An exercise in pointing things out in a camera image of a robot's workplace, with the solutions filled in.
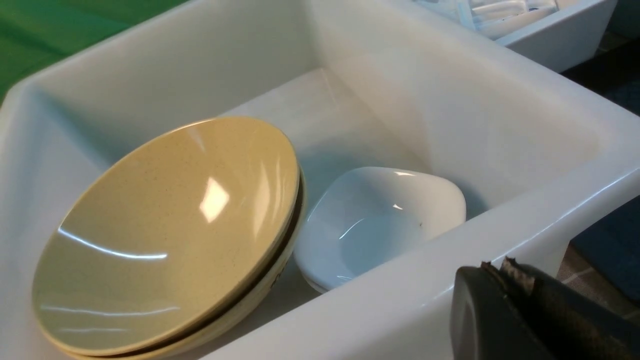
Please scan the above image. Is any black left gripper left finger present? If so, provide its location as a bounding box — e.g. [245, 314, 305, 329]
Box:
[449, 266, 555, 360]

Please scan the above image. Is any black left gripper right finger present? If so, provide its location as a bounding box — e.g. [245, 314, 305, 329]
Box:
[500, 257, 639, 360]

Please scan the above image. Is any white square dish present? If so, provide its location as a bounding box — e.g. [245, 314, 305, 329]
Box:
[294, 166, 467, 293]

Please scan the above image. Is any yellow noodle bowl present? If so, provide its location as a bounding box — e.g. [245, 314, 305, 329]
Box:
[31, 116, 302, 360]

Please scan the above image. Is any yellow bowl in tub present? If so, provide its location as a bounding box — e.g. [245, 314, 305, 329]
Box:
[65, 170, 308, 360]

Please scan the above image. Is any grey checkered tablecloth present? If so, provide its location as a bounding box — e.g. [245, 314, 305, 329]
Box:
[556, 244, 640, 325]

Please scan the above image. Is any black serving tray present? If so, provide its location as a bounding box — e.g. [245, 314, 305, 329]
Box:
[561, 38, 640, 305]

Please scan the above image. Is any large white plastic tub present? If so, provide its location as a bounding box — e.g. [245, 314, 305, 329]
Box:
[1, 0, 639, 360]

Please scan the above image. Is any white plastic spoon bin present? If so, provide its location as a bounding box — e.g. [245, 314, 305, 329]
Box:
[410, 0, 618, 73]

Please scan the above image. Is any pile of white spoons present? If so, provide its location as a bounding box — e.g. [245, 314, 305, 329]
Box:
[414, 0, 579, 41]

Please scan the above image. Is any green cloth backdrop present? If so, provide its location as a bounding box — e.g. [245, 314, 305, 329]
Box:
[0, 0, 181, 98]

